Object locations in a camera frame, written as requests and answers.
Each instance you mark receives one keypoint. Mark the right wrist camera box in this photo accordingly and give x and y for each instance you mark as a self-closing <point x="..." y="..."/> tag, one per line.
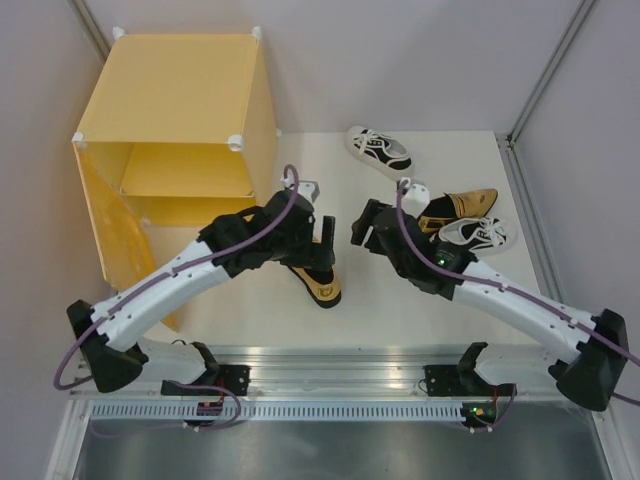
<point x="414" y="196"/>

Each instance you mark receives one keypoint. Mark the yellow plastic shoe cabinet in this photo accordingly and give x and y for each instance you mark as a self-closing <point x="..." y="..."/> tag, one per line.
<point x="199" y="110"/>

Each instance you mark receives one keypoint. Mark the left aluminium frame post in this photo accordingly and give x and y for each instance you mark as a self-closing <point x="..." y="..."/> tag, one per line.
<point x="91" y="28"/>

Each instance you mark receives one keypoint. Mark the black white sneaker near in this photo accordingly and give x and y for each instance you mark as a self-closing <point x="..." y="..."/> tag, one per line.
<point x="481" y="236"/>

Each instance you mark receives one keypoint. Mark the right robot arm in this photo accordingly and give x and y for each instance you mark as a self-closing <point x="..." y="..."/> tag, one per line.
<point x="590" y="350"/>

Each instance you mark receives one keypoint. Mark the white slotted cable duct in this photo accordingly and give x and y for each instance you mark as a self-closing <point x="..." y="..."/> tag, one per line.
<point x="439" y="411"/>

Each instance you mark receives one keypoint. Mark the gold loafer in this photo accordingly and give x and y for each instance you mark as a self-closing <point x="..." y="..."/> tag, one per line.
<point x="320" y="281"/>
<point x="451" y="207"/>

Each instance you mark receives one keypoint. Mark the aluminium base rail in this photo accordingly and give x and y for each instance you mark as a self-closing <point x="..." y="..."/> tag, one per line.
<point x="375" y="373"/>

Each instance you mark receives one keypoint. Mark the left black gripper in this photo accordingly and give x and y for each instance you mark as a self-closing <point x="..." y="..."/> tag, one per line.
<point x="314" y="253"/>

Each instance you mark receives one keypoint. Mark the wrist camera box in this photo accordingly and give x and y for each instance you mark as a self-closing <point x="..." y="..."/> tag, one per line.
<point x="309" y="190"/>
<point x="414" y="196"/>

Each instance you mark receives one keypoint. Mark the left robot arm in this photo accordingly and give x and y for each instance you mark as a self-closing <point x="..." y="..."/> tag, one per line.
<point x="110" y="335"/>

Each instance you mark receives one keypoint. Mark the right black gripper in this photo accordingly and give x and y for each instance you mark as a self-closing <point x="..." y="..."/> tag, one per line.
<point x="360" y="226"/>

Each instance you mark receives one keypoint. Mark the black white sneaker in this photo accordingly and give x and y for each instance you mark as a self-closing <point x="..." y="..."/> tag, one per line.
<point x="481" y="236"/>
<point x="379" y="151"/>

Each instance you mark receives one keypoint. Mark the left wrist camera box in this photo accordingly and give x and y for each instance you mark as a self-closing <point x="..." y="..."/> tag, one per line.
<point x="309" y="190"/>

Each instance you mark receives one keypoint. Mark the aluminium frame post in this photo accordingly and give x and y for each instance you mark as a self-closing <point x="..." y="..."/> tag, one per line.
<point x="91" y="28"/>
<point x="513" y="161"/>

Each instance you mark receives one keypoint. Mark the yellow cabinet door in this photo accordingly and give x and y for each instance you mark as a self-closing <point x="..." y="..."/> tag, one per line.
<point x="119" y="219"/>

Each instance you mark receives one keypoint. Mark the black white sneaker far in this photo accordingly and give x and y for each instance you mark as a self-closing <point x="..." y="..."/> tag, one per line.
<point x="379" y="151"/>

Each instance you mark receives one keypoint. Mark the right aluminium frame post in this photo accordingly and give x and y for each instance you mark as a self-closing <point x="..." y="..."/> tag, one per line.
<point x="513" y="161"/>

